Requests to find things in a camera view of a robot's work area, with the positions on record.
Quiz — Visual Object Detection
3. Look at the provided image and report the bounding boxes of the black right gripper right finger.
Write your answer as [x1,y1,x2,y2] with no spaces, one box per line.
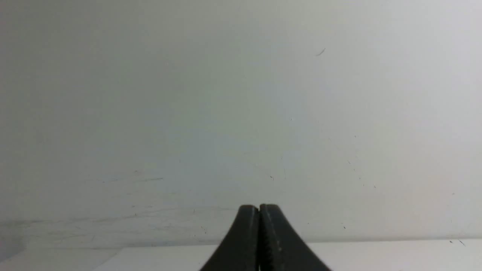
[259,204,330,271]

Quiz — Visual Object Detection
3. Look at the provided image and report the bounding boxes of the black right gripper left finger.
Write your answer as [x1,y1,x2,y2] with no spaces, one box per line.
[200,205,259,271]

